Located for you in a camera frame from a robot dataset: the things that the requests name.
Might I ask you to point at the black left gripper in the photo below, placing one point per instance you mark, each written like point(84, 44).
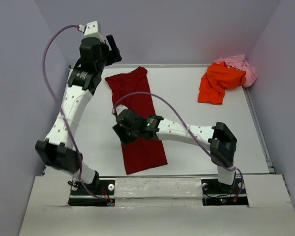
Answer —
point(114, 55)

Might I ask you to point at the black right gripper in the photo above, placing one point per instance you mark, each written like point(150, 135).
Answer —
point(121, 130)

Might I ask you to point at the dark red t shirt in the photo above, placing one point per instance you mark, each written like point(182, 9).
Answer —
point(132, 90)

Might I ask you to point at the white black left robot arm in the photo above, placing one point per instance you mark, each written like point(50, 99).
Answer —
point(58, 149)

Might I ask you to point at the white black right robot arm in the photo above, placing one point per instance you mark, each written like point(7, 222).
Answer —
point(217, 141)

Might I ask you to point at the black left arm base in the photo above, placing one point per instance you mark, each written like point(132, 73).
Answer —
point(103, 196)

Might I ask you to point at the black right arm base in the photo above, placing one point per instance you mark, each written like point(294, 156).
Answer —
point(218, 194)

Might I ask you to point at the white front board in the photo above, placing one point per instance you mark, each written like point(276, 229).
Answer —
point(160, 207)

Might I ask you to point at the orange t shirt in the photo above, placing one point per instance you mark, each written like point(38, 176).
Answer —
point(217, 80)

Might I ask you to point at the pink t shirt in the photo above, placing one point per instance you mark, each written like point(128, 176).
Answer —
point(239, 62)

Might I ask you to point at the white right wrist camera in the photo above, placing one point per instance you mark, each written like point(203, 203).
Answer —
point(118, 109)

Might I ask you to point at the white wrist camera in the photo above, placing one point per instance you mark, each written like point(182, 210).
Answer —
point(118, 109)
point(91, 29)

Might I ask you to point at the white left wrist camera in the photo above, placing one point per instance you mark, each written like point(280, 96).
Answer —
point(91, 29)

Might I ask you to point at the white rail at table edge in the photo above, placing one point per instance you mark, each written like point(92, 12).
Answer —
point(157, 65)

